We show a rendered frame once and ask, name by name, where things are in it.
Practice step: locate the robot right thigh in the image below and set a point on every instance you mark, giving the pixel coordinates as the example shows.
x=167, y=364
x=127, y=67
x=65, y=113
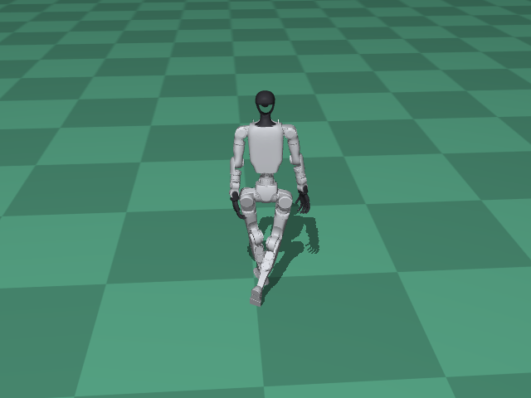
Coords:
x=281, y=216

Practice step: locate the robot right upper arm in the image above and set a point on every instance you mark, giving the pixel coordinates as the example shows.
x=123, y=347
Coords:
x=290, y=133

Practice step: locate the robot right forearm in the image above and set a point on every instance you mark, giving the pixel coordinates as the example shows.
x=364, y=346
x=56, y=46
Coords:
x=300, y=174

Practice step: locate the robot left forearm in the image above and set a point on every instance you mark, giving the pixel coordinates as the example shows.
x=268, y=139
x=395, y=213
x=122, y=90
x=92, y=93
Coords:
x=235, y=178

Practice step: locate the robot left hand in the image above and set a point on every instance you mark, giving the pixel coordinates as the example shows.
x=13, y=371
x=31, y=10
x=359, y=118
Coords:
x=234, y=199

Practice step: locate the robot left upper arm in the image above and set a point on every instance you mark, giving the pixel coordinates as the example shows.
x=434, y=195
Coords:
x=239, y=145

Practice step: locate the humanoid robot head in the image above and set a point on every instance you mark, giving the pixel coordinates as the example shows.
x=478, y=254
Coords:
x=265, y=98

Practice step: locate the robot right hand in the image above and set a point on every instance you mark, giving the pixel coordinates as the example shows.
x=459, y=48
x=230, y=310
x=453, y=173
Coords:
x=304, y=200

